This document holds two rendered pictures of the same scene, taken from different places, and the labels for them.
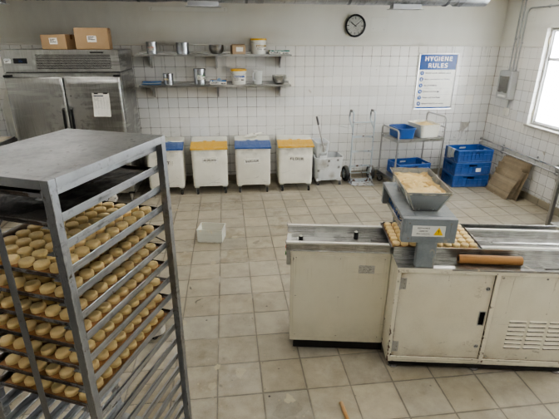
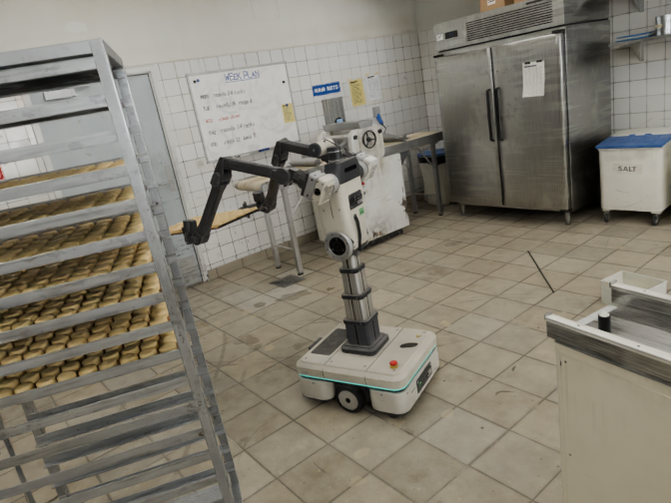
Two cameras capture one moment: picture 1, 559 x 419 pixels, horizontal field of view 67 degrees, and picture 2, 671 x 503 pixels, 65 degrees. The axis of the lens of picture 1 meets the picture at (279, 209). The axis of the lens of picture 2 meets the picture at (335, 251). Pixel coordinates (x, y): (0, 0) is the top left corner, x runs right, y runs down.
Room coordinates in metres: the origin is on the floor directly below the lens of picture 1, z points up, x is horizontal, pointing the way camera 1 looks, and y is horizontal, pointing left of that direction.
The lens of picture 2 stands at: (1.48, -0.95, 1.61)
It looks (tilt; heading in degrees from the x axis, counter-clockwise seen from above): 17 degrees down; 61
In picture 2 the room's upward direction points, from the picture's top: 10 degrees counter-clockwise
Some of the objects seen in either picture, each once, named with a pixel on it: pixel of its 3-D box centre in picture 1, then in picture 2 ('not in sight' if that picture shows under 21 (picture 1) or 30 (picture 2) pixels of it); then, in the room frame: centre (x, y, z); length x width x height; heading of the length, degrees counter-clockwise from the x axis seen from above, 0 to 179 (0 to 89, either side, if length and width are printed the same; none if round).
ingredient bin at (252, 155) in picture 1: (252, 163); not in sight; (6.38, 0.42, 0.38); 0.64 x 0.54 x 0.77; 6
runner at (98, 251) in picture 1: (118, 234); (9, 194); (1.44, 0.61, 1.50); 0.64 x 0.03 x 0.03; 164
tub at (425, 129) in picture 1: (422, 129); not in sight; (6.62, -2.25, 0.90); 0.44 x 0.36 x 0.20; 16
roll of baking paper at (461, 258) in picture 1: (489, 259); not in sight; (2.42, -1.36, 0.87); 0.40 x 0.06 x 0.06; 86
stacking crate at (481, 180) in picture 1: (464, 177); not in sight; (6.62, -3.02, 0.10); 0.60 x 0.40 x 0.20; 95
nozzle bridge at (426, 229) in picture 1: (413, 221); not in sight; (2.72, -0.94, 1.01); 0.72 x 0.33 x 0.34; 177
